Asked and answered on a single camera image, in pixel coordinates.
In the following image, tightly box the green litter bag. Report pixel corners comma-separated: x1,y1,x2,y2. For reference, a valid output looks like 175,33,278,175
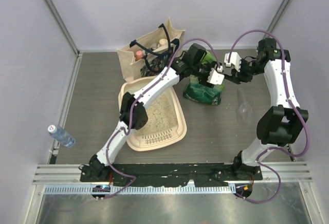
183,51,225,105

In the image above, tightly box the clear plastic scoop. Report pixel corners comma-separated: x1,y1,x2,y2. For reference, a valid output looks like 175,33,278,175
237,87,254,125

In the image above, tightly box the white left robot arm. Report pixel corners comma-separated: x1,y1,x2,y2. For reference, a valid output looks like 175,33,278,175
88,43,222,182

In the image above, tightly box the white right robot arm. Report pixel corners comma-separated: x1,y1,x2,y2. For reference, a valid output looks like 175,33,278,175
224,38,308,180

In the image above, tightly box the cat litter pile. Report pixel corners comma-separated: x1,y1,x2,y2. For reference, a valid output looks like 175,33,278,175
136,94,177,136

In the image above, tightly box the cream plastic litter box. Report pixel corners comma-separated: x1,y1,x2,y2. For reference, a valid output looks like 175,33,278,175
127,87,187,152

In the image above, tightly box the beige canvas tote bag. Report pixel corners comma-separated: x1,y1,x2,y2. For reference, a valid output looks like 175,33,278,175
117,19,186,82

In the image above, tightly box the beige capped bottle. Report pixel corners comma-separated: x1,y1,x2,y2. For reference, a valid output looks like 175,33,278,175
158,39,168,47

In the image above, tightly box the pink capped bottle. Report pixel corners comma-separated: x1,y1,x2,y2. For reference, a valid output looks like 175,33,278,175
135,50,144,61

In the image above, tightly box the clear water bottle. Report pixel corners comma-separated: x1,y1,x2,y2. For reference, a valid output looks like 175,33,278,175
47,125,76,147

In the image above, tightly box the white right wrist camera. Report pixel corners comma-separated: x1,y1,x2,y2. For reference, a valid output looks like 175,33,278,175
224,52,242,72

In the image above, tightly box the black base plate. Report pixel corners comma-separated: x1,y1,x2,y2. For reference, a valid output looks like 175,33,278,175
80,162,263,186

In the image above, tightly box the perforated cable duct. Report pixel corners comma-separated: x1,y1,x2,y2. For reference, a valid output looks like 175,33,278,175
44,183,236,195

